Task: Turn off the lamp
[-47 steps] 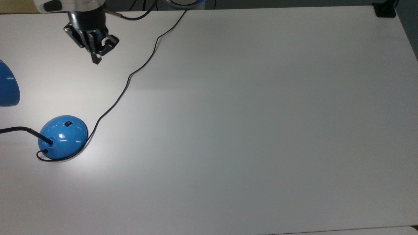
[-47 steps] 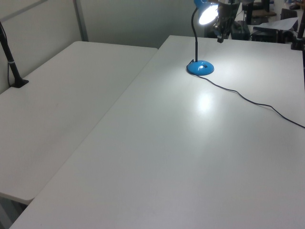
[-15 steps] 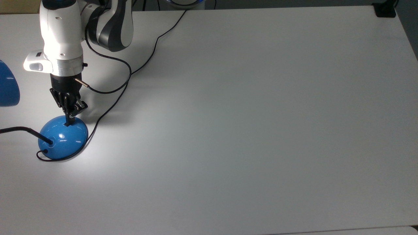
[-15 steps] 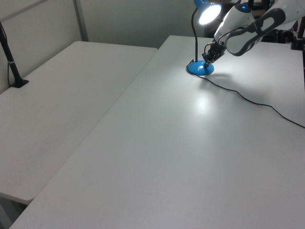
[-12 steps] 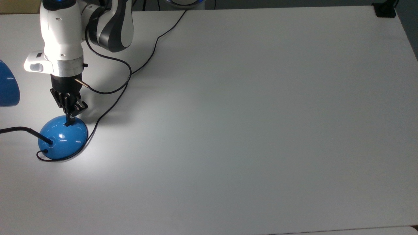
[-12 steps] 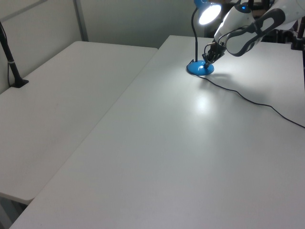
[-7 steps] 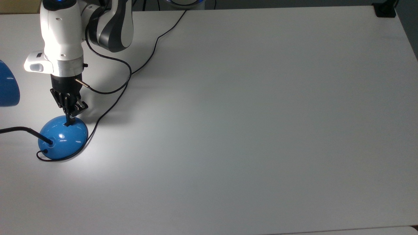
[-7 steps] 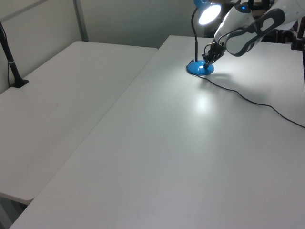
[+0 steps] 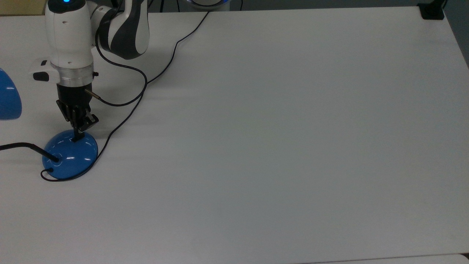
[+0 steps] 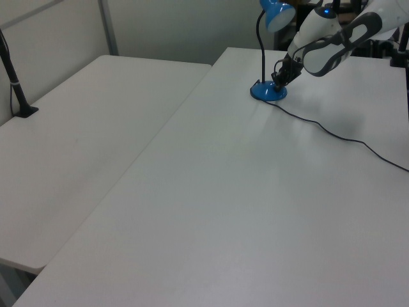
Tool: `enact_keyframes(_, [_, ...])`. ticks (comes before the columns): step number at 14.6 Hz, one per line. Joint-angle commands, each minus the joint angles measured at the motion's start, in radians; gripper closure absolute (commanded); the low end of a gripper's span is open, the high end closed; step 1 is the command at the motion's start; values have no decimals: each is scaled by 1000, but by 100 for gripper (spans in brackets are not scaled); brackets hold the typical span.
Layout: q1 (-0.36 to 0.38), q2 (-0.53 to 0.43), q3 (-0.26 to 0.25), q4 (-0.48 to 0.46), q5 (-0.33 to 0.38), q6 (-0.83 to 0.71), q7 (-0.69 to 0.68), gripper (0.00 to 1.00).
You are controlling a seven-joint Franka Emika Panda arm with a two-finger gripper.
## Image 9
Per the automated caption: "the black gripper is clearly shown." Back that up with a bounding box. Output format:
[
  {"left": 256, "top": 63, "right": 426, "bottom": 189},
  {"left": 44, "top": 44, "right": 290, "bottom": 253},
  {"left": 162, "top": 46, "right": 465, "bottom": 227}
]
[{"left": 56, "top": 82, "right": 99, "bottom": 142}]

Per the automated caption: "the blue gooseneck desk lamp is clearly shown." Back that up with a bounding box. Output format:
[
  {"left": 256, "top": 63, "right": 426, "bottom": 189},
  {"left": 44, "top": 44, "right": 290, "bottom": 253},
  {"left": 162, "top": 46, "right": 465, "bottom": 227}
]
[{"left": 0, "top": 68, "right": 99, "bottom": 180}]

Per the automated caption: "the tan wooden board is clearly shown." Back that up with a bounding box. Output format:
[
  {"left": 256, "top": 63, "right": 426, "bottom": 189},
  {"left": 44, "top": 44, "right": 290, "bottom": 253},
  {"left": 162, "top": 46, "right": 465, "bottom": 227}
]
[{"left": 0, "top": 0, "right": 47, "bottom": 16}]

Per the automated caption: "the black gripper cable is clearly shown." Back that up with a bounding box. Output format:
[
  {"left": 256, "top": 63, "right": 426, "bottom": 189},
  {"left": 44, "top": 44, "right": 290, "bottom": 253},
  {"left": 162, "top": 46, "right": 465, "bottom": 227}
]
[{"left": 85, "top": 22, "right": 148, "bottom": 107}]

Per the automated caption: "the black lamp power cable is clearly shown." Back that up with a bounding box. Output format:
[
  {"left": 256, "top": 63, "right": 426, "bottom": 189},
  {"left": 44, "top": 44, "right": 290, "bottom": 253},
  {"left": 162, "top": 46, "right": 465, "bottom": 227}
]
[{"left": 40, "top": 10, "right": 210, "bottom": 182}]

